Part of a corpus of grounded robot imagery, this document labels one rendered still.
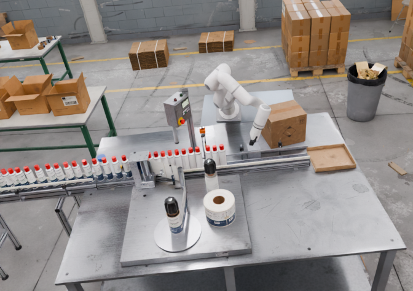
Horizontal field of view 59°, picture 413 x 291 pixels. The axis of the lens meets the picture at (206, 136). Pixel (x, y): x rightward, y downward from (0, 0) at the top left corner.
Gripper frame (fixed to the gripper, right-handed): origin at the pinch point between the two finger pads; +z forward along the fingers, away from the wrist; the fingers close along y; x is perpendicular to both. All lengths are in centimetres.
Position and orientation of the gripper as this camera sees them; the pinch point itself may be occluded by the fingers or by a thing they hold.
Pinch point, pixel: (251, 142)
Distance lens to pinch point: 273.9
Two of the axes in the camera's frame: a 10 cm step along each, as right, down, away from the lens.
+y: 0.4, 5.8, -8.1
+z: -2.4, 8.0, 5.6
